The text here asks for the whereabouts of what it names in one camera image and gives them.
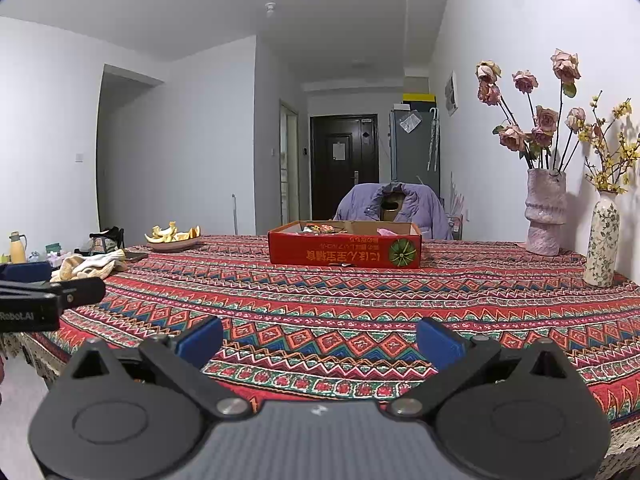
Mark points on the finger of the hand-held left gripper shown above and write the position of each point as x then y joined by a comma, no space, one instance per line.
25,273
80,291

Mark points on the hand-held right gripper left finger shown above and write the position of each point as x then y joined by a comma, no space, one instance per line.
200,342

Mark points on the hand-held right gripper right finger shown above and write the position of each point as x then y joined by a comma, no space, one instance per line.
440,345

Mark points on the red cardboard box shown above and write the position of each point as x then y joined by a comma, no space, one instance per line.
325,252

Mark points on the cream knit glove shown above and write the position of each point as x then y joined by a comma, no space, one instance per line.
75,270

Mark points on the yellow thermos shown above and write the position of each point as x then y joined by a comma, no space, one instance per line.
17,250

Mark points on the teal container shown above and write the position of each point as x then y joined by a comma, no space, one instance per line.
53,249

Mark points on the cluttered side table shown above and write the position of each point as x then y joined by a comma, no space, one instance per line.
70,255

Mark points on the black bag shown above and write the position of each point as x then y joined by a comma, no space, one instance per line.
107,240

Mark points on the brown plate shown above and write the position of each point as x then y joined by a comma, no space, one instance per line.
175,246

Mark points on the orange peel pieces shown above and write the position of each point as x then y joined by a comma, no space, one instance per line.
170,234

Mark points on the patterned red tablecloth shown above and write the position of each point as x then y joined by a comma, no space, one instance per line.
325,300

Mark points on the brown chair back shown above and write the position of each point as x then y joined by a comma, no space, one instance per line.
392,215

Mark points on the dried purple flower bunch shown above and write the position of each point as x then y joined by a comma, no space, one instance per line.
456,200

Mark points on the purple jacket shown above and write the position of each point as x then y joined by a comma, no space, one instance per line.
360,207

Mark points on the pink ceramic vase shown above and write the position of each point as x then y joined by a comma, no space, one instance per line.
545,215

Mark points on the grey refrigerator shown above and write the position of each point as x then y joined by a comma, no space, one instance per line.
410,160

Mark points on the dark entrance door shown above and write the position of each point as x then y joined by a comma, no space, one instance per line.
325,190

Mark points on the floral white vase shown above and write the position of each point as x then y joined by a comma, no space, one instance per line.
602,240

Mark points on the interior glass door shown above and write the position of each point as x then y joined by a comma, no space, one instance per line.
289,170

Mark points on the white umbrella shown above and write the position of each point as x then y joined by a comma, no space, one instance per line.
434,140

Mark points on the paper notice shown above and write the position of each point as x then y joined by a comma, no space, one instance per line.
339,152

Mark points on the clear plastic bag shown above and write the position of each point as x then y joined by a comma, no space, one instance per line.
411,122

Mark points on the dried pink roses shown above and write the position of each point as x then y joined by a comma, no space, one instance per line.
542,130

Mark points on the yellow box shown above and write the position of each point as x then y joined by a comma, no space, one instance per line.
419,97

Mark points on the yellow flower branches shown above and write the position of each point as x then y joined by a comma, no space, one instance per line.
612,160

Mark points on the ceiling lamp socket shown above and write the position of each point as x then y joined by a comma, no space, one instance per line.
270,9

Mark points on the wall picture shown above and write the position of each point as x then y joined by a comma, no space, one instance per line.
451,93

